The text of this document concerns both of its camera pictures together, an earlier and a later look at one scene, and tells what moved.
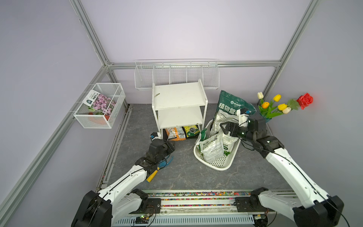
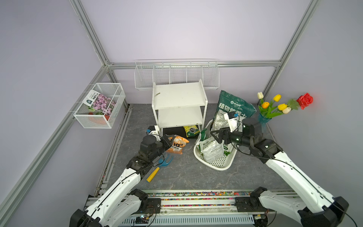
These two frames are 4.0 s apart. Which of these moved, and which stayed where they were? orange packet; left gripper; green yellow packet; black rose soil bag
Moved: orange packet
Stayed: black rose soil bag; green yellow packet; left gripper
